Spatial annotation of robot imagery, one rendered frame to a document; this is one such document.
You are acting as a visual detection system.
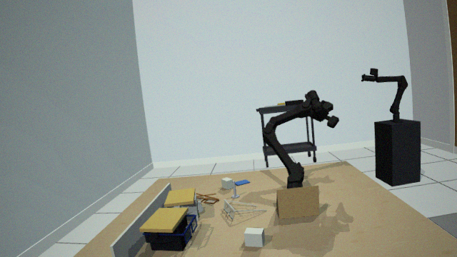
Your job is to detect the blue flat square tile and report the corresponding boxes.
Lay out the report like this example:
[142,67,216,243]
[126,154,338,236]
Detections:
[235,179,250,186]

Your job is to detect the brown rectangular glasses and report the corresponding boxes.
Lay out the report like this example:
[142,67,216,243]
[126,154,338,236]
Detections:
[196,193,219,204]

